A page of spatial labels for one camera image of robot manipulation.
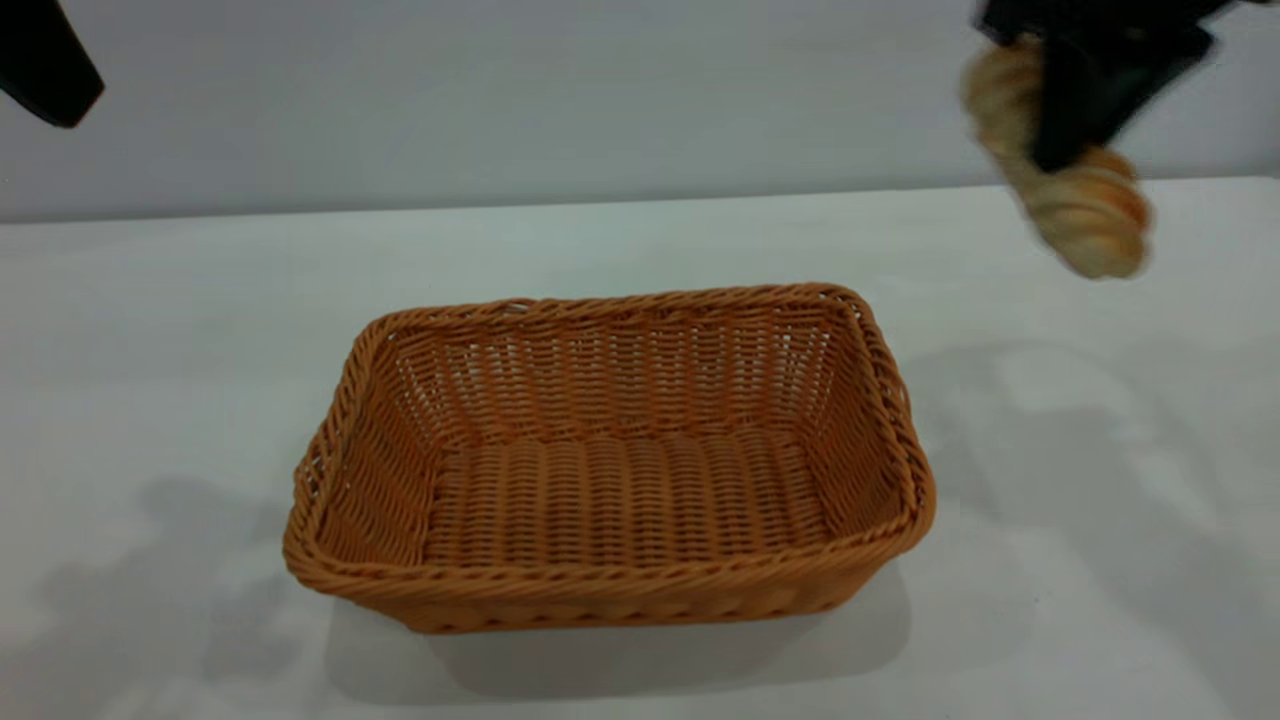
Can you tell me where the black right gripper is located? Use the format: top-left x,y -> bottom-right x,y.
975,0 -> 1241,173

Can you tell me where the orange woven wicker basket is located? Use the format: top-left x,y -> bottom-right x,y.
283,283 -> 938,636

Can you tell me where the striped spiral bread roll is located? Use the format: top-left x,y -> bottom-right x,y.
960,35 -> 1153,280

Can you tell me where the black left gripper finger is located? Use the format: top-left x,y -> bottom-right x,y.
0,0 -> 106,129

